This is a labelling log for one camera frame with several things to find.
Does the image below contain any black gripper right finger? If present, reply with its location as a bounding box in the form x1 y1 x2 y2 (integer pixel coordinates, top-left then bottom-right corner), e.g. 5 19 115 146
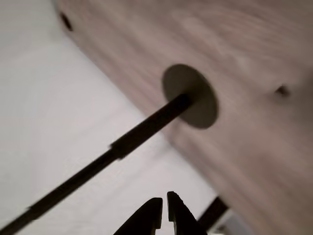
167 190 208 235

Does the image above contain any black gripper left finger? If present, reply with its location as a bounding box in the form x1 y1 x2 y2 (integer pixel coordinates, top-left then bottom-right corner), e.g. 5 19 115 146
113 197 163 235

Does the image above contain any black round camera stand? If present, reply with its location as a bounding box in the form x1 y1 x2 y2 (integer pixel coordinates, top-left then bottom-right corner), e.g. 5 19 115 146
0 64 220 235

